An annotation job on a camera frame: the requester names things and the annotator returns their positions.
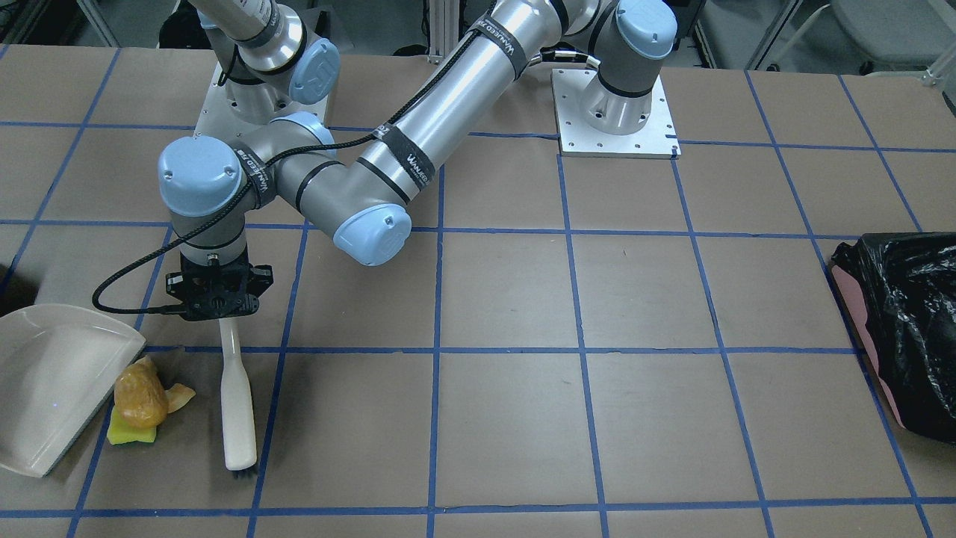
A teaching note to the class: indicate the beige hand brush black bristles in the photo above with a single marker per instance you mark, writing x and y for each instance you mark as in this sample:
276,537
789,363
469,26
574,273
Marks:
237,412

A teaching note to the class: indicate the beige plastic dustpan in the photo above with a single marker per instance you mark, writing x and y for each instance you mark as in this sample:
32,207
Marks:
58,365

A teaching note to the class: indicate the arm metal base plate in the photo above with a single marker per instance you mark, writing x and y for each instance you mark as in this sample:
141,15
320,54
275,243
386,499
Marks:
255,114
595,123

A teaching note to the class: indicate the black bag lined bin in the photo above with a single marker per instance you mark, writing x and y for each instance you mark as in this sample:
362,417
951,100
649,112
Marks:
899,290

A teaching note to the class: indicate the orange-yellow trash ball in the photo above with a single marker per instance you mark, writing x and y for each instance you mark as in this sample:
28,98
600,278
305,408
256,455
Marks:
139,396

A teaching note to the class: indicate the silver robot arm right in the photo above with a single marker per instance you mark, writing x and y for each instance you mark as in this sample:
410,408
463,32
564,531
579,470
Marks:
270,60

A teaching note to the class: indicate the yellow green sponge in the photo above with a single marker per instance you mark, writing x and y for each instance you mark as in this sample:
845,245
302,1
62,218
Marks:
119,431

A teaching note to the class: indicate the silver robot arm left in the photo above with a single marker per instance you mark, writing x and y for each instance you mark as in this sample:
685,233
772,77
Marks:
209,184

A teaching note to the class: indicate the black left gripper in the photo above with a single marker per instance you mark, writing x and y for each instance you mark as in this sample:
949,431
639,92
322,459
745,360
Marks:
262,282

